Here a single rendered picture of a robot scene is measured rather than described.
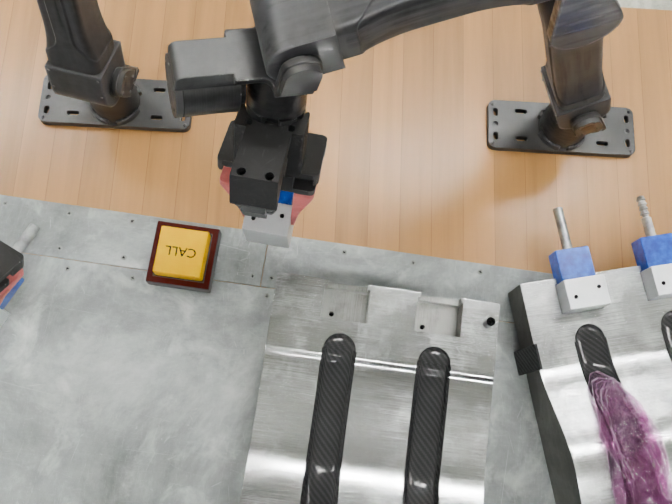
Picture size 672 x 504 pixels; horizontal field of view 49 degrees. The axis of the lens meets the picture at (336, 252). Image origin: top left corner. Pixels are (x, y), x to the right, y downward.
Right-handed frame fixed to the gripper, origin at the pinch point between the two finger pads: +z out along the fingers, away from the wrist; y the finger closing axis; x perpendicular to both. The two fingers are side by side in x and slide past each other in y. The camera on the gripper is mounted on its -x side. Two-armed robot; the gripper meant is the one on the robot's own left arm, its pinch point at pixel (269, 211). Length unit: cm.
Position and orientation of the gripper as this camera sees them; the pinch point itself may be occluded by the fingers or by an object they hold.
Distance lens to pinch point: 82.0
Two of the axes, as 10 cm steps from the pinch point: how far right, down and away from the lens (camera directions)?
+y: 9.9, 1.7, -0.1
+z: -1.1, 6.7, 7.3
